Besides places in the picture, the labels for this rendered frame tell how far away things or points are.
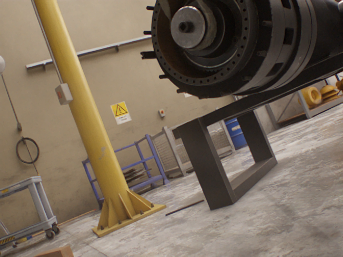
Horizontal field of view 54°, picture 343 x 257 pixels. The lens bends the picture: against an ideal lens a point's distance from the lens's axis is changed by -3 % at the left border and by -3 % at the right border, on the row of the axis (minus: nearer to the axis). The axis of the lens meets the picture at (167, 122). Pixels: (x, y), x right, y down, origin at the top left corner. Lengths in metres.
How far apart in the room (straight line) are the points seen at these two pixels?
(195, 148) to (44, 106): 5.13
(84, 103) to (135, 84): 4.10
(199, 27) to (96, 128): 2.58
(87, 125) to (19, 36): 4.41
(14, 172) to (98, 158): 3.56
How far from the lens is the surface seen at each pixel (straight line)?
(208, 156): 2.40
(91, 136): 3.62
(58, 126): 7.14
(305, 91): 8.52
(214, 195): 2.46
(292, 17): 1.41
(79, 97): 3.69
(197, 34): 1.19
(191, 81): 1.28
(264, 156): 3.40
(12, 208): 6.95
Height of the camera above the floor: 0.48
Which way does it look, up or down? 5 degrees up
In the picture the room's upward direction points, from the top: 22 degrees counter-clockwise
